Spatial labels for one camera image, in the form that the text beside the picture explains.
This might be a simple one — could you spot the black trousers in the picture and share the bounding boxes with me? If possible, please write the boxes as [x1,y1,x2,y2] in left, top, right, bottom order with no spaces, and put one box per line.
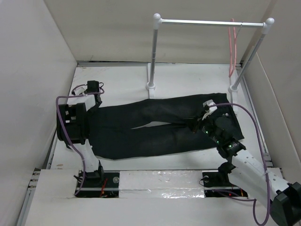
[87,93,243,160]

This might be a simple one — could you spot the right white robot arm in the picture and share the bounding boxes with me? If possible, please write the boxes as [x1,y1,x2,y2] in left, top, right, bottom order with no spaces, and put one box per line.
[191,116,301,226]

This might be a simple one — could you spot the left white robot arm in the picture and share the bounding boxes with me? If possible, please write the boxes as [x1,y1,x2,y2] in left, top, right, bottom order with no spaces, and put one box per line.
[55,81,105,188]

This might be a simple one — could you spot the pink clothes hanger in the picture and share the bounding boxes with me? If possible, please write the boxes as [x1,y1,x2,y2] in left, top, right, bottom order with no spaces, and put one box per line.
[228,26,241,78]

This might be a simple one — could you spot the white and silver clothes rack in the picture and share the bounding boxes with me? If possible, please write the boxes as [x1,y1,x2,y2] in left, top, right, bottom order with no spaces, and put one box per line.
[146,13,275,104]

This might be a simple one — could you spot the silver foil covered panel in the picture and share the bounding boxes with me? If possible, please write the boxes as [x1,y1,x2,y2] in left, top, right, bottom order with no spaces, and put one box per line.
[119,170,205,199]

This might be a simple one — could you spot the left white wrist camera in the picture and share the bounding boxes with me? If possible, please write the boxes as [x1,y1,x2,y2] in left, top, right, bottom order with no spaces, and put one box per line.
[71,84,87,96]

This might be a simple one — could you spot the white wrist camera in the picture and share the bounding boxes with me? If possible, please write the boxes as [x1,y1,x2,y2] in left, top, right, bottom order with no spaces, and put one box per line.
[71,84,87,96]
[203,100,217,119]

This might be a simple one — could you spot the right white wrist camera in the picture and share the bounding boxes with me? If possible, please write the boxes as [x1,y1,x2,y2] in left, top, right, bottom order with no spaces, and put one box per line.
[203,100,217,119]

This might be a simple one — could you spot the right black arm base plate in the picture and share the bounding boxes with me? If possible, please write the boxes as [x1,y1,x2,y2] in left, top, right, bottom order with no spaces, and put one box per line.
[199,171,248,198]

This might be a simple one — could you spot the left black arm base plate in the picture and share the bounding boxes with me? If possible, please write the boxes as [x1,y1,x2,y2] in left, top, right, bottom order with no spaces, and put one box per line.
[74,171,120,198]

